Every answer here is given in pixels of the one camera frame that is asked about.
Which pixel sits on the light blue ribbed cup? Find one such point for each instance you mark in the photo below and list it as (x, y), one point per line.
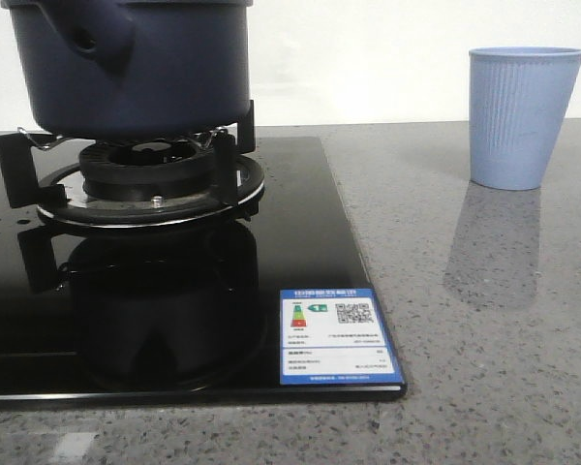
(517, 105)

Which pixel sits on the blue energy label sticker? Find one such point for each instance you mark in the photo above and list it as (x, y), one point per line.
(335, 337)

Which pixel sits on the black metal pot support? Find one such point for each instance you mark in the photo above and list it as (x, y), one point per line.
(236, 187)

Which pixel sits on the black burner head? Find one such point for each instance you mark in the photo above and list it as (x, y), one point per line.
(140, 172)

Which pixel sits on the dark blue cooking pot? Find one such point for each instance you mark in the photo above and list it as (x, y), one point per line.
(113, 70)

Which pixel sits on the black glass gas stove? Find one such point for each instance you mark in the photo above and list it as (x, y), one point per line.
(183, 315)

